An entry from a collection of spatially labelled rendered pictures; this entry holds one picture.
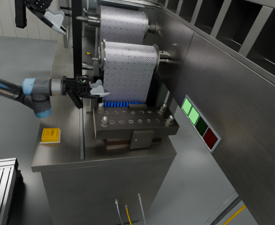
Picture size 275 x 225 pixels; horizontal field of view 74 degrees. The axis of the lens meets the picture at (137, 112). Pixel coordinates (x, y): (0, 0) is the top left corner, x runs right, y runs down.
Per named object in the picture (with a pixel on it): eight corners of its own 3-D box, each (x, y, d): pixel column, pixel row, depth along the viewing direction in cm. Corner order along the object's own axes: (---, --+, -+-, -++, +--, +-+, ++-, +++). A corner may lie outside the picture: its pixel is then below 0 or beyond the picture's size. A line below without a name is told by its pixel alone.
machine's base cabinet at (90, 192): (68, 72, 314) (65, 17, 261) (106, 73, 333) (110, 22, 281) (56, 242, 129) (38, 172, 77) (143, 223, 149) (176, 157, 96)
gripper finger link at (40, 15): (52, 25, 65) (29, 4, 61) (50, 28, 66) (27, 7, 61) (55, 23, 69) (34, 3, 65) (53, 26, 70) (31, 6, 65)
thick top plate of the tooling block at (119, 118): (93, 116, 93) (93, 106, 89) (164, 114, 105) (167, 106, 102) (95, 139, 81) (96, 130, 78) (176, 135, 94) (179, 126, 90)
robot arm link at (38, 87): (27, 90, 84) (24, 74, 79) (54, 91, 88) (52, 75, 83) (24, 101, 79) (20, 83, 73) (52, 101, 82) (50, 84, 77)
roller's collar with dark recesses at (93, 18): (87, 24, 100) (87, 11, 96) (98, 25, 102) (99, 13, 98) (88, 27, 96) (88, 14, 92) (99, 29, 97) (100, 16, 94)
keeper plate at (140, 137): (129, 146, 90) (133, 130, 83) (148, 144, 93) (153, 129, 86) (130, 150, 88) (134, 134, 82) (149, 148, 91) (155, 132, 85)
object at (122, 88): (101, 105, 95) (104, 73, 84) (144, 105, 102) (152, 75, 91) (101, 106, 95) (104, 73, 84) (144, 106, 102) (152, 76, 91)
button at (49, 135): (43, 131, 89) (43, 128, 87) (59, 131, 91) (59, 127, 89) (41, 142, 84) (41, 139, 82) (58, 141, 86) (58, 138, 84)
